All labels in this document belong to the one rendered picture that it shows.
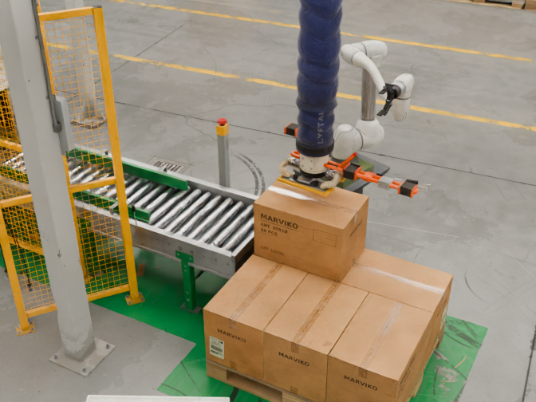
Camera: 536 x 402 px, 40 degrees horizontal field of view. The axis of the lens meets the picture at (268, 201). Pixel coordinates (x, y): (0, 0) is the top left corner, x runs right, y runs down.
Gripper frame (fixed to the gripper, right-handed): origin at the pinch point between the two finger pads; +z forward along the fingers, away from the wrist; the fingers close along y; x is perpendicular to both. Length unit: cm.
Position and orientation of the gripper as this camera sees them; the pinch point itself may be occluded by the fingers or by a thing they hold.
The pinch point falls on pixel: (380, 104)
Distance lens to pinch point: 433.3
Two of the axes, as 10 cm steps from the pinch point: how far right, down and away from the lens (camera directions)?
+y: 0.0, 8.4, 5.4
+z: -5.2, 4.6, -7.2
